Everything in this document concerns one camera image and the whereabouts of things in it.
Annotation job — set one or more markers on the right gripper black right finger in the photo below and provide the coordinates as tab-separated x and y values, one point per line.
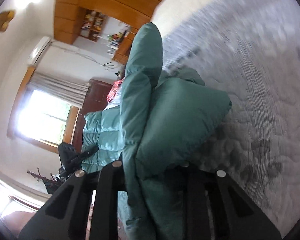
215	207

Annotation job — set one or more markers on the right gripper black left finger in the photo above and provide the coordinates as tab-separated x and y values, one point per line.
84	207

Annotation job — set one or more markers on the teal puffer down jacket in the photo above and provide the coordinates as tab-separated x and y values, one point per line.
160	123

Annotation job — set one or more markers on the striped curtain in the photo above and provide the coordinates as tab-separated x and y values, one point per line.
71	92

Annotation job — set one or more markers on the dark wooden headboard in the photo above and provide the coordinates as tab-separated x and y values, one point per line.
95	100

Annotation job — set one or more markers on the red patterned cloth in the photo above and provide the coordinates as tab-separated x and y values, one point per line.
115	88

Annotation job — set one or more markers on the wooden desk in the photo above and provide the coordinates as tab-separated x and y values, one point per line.
122	54

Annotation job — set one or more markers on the white air conditioner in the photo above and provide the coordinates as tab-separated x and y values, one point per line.
38	51

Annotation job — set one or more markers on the wooden wardrobe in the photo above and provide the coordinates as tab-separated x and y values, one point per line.
69	14

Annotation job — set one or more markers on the grey white quilted bedspread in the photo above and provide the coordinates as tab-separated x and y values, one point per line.
249	49

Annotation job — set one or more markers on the window with wooden frame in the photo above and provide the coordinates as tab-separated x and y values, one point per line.
39	118

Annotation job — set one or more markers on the wall bookshelf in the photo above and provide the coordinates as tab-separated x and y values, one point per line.
92	25

